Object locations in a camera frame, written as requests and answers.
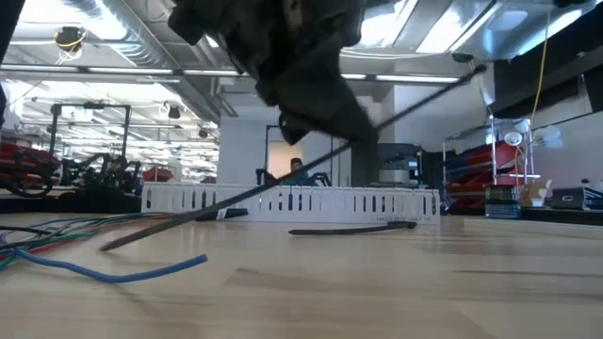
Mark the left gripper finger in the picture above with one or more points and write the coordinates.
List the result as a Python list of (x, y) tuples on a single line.
[(293, 129), (315, 99)]

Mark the background black robot arm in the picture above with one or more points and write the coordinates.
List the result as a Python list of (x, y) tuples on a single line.
[(264, 176), (322, 178), (118, 174)]

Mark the person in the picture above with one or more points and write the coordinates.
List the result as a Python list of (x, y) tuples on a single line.
[(297, 164)]

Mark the grey machine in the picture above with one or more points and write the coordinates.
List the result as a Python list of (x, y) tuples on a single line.
[(400, 165)]

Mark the long ceiling light strip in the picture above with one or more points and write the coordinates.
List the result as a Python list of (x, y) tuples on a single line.
[(132, 70)]

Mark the red storage bin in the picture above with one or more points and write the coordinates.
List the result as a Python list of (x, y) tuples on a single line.
[(471, 183), (506, 153), (19, 155)]

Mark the black round ceiling fixture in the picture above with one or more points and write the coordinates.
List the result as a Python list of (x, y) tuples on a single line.
[(69, 37)]

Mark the cardboard box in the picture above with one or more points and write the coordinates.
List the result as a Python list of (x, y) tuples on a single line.
[(530, 190)]

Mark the black case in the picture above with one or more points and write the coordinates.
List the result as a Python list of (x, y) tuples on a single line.
[(570, 198)]

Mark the silver ventilation duct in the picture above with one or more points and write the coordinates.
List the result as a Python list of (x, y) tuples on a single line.
[(198, 101)]

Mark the black ceiling camera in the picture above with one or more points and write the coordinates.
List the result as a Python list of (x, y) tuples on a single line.
[(462, 57)]

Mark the black gantry frame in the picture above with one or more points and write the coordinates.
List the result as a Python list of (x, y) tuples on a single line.
[(89, 105)]

